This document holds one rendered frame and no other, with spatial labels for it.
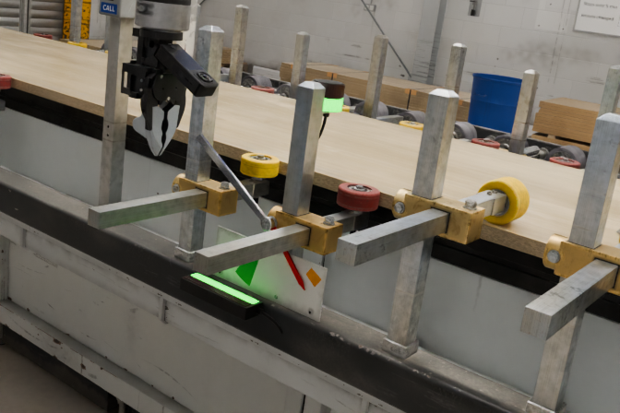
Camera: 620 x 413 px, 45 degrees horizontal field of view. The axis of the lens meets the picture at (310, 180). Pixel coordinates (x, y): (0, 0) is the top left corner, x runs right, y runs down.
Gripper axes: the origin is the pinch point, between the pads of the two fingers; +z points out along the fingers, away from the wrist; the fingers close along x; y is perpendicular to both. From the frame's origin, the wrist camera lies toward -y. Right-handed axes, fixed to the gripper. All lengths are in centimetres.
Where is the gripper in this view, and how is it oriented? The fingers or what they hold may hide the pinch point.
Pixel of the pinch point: (160, 149)
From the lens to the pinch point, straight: 131.6
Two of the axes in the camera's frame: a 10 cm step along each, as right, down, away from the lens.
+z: -1.3, 9.6, 2.5
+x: -5.8, 1.3, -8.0
